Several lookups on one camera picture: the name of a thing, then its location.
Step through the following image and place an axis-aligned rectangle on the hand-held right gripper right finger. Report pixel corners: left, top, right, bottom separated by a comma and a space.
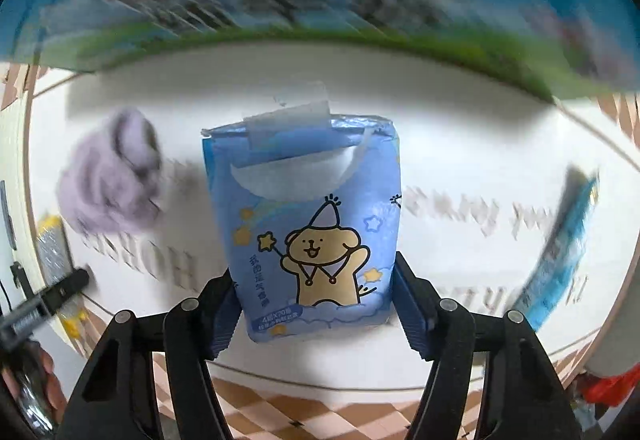
392, 251, 585, 440

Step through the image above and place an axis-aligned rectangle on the blue cartoon tissue pack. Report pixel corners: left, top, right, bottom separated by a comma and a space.
201, 110, 404, 344

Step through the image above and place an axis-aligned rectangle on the white round tray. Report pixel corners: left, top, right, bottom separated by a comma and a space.
25, 65, 640, 392

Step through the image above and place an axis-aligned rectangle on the purple plush cloth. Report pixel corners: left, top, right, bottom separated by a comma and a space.
56, 107, 166, 236

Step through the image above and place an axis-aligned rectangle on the red cloth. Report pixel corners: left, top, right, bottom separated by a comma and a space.
580, 370, 640, 408

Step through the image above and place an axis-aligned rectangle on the blue plastic wrapper packet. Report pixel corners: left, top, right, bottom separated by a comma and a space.
511, 170, 601, 330

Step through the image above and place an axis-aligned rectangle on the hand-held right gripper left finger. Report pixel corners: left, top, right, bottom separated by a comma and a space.
59, 267, 239, 440

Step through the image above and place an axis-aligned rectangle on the yellow packet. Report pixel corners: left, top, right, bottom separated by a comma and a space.
36, 215, 83, 341

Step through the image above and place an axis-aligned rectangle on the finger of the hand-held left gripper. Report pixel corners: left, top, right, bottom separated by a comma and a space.
36, 269, 91, 316

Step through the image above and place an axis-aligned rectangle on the person's left hand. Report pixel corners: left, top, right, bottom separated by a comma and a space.
0, 349, 68, 426

